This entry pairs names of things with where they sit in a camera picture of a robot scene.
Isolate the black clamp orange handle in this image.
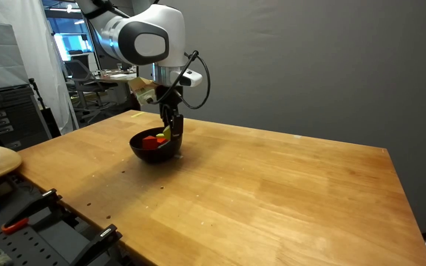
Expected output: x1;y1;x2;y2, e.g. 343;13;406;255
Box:
69;224;121;266
0;189;60;235

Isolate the black bowl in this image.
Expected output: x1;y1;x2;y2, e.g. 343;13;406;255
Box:
128;127;182;164

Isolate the large yellow block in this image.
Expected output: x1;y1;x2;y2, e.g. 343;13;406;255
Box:
162;125;171;140

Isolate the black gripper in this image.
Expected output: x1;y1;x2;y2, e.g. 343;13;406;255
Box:
155;85;183;137

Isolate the black clamp orange handle near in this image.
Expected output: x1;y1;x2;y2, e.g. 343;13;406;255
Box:
69;224;121;266

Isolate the orange-red block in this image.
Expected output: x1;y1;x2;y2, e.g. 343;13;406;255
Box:
156;137;167;144

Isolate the black clamp orange handle far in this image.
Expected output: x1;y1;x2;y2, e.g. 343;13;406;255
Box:
0;189;60;235

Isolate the black perforated side table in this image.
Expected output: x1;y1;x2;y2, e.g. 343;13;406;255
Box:
0;173;136;266

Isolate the grey round backdrop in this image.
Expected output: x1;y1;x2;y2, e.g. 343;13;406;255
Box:
161;0;426;230

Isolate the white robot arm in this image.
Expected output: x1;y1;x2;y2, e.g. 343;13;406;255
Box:
75;0;188;136

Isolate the robot cable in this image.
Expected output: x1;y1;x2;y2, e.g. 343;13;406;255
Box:
151;48;211;110

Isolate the black equipment case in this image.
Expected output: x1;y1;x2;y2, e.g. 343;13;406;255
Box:
0;84;50;150

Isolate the large red block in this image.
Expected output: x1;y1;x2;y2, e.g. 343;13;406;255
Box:
142;136;158;150

